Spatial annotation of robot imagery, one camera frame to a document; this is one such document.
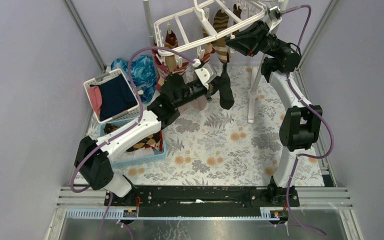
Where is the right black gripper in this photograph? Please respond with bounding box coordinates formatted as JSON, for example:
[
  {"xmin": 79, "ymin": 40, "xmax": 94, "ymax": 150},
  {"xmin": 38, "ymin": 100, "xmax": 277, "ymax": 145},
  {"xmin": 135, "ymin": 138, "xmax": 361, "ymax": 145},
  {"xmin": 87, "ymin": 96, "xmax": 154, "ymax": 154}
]
[{"xmin": 223, "ymin": 19, "xmax": 289, "ymax": 58}]

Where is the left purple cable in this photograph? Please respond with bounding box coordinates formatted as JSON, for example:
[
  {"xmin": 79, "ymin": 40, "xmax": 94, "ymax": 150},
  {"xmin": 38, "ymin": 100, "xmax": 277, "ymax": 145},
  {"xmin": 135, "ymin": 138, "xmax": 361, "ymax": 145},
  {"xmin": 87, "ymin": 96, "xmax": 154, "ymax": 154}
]
[{"xmin": 69, "ymin": 46, "xmax": 201, "ymax": 240}]

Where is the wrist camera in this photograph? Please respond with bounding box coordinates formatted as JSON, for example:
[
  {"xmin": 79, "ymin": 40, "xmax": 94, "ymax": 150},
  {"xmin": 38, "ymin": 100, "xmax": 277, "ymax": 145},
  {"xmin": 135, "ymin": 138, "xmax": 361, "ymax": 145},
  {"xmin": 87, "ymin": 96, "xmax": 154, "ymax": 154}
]
[
  {"xmin": 267, "ymin": 6, "xmax": 282, "ymax": 34},
  {"xmin": 194, "ymin": 63, "xmax": 217, "ymax": 85}
]

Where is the white laundry basket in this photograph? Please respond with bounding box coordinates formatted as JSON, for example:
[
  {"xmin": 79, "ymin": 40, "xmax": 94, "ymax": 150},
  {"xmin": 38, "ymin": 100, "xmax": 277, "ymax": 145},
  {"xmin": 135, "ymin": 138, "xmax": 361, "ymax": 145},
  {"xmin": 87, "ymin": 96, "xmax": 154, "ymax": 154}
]
[{"xmin": 83, "ymin": 68, "xmax": 140, "ymax": 124}]

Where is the dark navy cloth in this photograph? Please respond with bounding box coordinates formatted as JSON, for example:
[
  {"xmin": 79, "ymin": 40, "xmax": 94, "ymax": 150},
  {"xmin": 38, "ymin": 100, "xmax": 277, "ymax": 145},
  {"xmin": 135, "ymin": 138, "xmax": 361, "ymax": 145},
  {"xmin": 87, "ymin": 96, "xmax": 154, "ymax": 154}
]
[{"xmin": 87, "ymin": 75, "xmax": 137, "ymax": 121}]

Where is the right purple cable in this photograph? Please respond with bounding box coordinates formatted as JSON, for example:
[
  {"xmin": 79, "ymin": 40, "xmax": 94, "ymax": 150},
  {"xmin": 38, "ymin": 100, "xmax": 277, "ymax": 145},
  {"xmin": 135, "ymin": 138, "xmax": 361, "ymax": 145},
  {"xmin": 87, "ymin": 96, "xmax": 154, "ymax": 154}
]
[{"xmin": 278, "ymin": 4, "xmax": 335, "ymax": 238}]

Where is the brown patterned hanging sock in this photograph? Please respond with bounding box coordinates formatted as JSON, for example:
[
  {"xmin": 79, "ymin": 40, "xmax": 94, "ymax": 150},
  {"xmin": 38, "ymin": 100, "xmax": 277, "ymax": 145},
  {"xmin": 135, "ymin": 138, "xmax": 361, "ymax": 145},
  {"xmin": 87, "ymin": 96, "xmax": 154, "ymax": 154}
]
[{"xmin": 232, "ymin": 3, "xmax": 243, "ymax": 35}]

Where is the pile of socks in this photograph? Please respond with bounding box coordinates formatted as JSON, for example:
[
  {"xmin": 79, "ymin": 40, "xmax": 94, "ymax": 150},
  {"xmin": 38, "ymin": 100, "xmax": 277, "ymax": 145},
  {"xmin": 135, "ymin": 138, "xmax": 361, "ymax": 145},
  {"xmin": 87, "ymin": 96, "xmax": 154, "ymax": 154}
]
[{"xmin": 125, "ymin": 131, "xmax": 163, "ymax": 158}]

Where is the blue laundry basket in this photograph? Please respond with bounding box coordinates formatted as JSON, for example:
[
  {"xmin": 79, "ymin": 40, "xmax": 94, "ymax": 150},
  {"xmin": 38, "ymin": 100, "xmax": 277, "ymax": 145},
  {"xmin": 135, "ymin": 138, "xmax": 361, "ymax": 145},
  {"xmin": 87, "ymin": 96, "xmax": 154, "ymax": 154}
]
[{"xmin": 97, "ymin": 118, "xmax": 168, "ymax": 168}]

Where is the black sock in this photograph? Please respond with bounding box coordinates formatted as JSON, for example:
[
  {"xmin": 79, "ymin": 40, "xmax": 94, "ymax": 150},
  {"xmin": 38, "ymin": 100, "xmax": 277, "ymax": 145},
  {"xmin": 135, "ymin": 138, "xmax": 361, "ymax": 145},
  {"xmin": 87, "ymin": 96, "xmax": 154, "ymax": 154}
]
[{"xmin": 210, "ymin": 63, "xmax": 235, "ymax": 110}]

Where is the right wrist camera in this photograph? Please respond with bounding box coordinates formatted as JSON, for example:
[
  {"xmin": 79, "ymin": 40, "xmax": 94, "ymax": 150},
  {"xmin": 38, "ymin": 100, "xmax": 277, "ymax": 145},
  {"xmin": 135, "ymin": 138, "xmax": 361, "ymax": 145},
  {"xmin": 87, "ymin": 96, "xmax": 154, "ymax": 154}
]
[{"xmin": 267, "ymin": 6, "xmax": 282, "ymax": 34}]

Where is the white sock hanger frame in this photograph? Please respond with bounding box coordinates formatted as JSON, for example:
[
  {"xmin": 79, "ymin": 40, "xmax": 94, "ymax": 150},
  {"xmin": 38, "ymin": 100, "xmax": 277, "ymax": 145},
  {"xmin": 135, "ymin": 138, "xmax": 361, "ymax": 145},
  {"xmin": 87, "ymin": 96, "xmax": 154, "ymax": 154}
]
[{"xmin": 153, "ymin": 0, "xmax": 269, "ymax": 52}]

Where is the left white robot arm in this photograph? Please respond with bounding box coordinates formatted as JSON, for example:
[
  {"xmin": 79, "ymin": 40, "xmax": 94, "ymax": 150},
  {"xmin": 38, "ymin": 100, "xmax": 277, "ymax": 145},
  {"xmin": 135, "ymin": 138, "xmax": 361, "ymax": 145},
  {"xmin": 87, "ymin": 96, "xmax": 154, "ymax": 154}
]
[{"xmin": 74, "ymin": 71, "xmax": 223, "ymax": 206}]

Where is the pink cloth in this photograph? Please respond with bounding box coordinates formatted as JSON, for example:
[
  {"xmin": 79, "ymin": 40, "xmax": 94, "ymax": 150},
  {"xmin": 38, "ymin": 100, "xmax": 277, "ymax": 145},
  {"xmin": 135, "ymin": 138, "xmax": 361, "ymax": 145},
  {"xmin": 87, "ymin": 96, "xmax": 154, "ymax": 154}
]
[{"xmin": 87, "ymin": 86, "xmax": 103, "ymax": 117}]

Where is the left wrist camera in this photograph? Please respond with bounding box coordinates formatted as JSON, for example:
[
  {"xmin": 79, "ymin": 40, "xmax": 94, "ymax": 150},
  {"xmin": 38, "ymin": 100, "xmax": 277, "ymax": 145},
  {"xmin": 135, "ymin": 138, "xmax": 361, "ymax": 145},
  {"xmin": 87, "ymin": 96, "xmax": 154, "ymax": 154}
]
[{"xmin": 194, "ymin": 63, "xmax": 217, "ymax": 85}]

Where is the blue patterned cloth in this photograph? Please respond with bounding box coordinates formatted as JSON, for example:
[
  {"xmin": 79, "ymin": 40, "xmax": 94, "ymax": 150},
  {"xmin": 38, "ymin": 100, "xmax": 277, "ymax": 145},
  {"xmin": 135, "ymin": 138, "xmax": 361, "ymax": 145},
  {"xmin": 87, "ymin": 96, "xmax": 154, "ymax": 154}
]
[{"xmin": 109, "ymin": 55, "xmax": 157, "ymax": 108}]

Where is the silver drying rack stand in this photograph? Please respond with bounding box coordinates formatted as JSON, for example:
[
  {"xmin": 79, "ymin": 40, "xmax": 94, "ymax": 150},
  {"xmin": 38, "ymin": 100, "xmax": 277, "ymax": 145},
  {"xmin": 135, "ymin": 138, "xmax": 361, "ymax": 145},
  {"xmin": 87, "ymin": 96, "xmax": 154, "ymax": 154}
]
[{"xmin": 142, "ymin": 0, "xmax": 289, "ymax": 123}]

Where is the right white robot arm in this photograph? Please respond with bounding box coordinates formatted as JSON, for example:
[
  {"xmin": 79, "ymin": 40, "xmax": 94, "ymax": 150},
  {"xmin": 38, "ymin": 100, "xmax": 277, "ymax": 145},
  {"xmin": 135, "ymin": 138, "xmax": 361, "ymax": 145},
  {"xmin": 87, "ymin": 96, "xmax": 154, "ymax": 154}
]
[{"xmin": 225, "ymin": 20, "xmax": 323, "ymax": 206}]

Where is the purple cable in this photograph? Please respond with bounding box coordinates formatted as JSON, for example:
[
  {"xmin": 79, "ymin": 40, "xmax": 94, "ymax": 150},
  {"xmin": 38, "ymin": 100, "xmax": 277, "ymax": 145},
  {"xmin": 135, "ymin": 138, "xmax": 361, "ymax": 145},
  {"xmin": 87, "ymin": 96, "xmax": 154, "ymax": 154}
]
[
  {"xmin": 69, "ymin": 46, "xmax": 201, "ymax": 240},
  {"xmin": 278, "ymin": 4, "xmax": 335, "ymax": 238}
]

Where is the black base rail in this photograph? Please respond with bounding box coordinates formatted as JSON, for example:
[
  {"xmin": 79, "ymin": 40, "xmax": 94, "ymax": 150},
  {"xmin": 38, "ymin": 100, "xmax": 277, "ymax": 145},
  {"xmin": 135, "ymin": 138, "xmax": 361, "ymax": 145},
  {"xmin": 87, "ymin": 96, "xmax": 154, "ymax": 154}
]
[{"xmin": 104, "ymin": 185, "xmax": 300, "ymax": 218}]

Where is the red striped sock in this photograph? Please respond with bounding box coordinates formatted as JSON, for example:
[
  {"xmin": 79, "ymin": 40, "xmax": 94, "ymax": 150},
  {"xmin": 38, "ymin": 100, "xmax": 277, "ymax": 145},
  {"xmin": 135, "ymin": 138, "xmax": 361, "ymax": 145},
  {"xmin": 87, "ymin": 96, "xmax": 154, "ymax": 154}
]
[{"xmin": 151, "ymin": 50, "xmax": 169, "ymax": 92}]

